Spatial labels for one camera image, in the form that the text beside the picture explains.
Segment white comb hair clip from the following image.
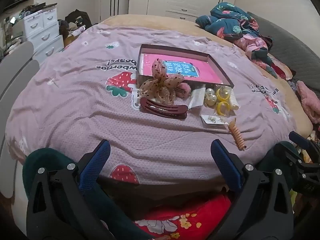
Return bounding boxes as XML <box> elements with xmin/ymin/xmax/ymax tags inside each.
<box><xmin>229</xmin><ymin>87</ymin><xmax>240</xmax><ymax>111</ymax></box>

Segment teal floral quilt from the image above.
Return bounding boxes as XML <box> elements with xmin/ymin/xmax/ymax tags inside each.
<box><xmin>195</xmin><ymin>2</ymin><xmax>278</xmax><ymax>78</ymax></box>

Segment pink picture book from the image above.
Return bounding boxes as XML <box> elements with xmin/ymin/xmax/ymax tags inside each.
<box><xmin>140</xmin><ymin>52</ymin><xmax>223</xmax><ymax>84</ymax></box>

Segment dark green trousers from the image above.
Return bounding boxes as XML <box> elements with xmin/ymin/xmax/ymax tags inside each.
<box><xmin>22</xmin><ymin>141</ymin><xmax>298</xmax><ymax>240</ymax></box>

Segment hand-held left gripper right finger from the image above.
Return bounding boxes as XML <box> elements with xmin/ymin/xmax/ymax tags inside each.
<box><xmin>211</xmin><ymin>139</ymin><xmax>294</xmax><ymax>240</ymax></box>

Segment grey quilted headboard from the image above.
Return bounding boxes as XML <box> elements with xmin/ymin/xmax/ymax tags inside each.
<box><xmin>247</xmin><ymin>12</ymin><xmax>320</xmax><ymax>88</ymax></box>

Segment red floral garment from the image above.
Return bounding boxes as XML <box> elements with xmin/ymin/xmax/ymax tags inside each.
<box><xmin>134</xmin><ymin>194</ymin><xmax>233</xmax><ymax>240</ymax></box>

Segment bagged earring card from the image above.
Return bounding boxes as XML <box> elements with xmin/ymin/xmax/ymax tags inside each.
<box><xmin>200</xmin><ymin>114</ymin><xmax>237</xmax><ymax>130</ymax></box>

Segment maroon hair clip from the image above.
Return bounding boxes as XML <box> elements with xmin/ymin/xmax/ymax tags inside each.
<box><xmin>139</xmin><ymin>97</ymin><xmax>188</xmax><ymax>120</ymax></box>

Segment white door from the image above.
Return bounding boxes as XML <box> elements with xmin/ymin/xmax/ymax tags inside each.
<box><xmin>100</xmin><ymin>0</ymin><xmax>130</xmax><ymax>22</ymax></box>

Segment pearl hair tie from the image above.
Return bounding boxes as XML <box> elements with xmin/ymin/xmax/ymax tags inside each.
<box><xmin>204</xmin><ymin>88</ymin><xmax>217</xmax><ymax>107</ymax></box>

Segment bagged yellow hoop earrings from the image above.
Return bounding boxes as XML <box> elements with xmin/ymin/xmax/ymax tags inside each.
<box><xmin>215</xmin><ymin>85</ymin><xmax>232</xmax><ymax>117</ymax></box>

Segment pink pompom hair clip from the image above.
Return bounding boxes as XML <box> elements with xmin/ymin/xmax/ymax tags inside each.
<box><xmin>175</xmin><ymin>82</ymin><xmax>192</xmax><ymax>97</ymax></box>

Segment white drawer unit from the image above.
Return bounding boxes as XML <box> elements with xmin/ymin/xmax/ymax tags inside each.
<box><xmin>22</xmin><ymin>5</ymin><xmax>64</xmax><ymax>57</ymax></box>

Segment black bag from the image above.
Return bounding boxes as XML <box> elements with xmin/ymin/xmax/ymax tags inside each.
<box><xmin>65</xmin><ymin>9</ymin><xmax>93</xmax><ymax>29</ymax></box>

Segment beige dotted bow hair clip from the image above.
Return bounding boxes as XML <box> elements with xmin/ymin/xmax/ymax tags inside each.
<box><xmin>139</xmin><ymin>58</ymin><xmax>185</xmax><ymax>105</ymax></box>

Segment red cloth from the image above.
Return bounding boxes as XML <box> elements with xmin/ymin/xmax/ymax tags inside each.
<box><xmin>271</xmin><ymin>59</ymin><xmax>294</xmax><ymax>80</ymax></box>

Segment pink shallow cardboard box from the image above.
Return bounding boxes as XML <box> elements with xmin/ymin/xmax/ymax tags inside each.
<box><xmin>137</xmin><ymin>44</ymin><xmax>235</xmax><ymax>88</ymax></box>

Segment pink strawberry printed blanket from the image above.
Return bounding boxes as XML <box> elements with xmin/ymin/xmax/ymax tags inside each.
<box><xmin>5</xmin><ymin>21</ymin><xmax>310</xmax><ymax>205</ymax></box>

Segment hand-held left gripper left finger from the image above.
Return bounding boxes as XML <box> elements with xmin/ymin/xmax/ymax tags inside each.
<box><xmin>26</xmin><ymin>139</ymin><xmax>111</xmax><ymax>240</ymax></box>

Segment clear plastic bag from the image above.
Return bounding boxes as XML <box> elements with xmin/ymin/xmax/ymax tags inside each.
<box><xmin>186</xmin><ymin>84</ymin><xmax>207</xmax><ymax>109</ymax></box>

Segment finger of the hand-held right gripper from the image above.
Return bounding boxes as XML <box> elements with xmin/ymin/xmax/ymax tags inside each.
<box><xmin>289</xmin><ymin>131</ymin><xmax>320</xmax><ymax>153</ymax></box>
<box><xmin>285</xmin><ymin>151</ymin><xmax>320</xmax><ymax>174</ymax></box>

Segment pink fluffy cloth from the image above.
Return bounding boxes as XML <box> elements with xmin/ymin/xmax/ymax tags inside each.
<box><xmin>296</xmin><ymin>80</ymin><xmax>320</xmax><ymax>124</ymax></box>

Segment orange spiral hair tie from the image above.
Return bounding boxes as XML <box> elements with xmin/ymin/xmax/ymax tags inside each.
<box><xmin>227</xmin><ymin>118</ymin><xmax>247</xmax><ymax>151</ymax></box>

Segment white wardrobe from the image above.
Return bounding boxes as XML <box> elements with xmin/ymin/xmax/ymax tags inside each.
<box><xmin>129</xmin><ymin>0</ymin><xmax>238</xmax><ymax>22</ymax></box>

